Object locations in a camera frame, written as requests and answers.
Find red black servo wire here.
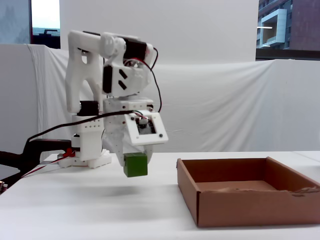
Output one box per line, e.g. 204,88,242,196
122,46,163,113

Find black red table clamp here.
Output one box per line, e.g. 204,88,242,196
0,138,74,185

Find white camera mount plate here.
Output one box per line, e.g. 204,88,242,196
123,111,169,147

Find white backdrop board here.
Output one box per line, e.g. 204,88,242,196
59,0,260,66

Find red white power wires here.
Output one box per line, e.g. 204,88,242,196
21,158,62,179

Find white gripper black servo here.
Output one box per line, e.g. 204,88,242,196
102,96,154,168

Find grey building facade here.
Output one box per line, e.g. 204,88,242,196
255,0,320,51

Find black camera cable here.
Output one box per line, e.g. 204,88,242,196
21,109,135,163

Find brown cardboard box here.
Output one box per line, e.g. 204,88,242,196
176,156,320,228

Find white cloth backdrop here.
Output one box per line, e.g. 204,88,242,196
0,43,320,154

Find dark window sill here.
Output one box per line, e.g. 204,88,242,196
255,48,320,62

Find green cube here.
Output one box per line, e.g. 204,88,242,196
122,151,149,178

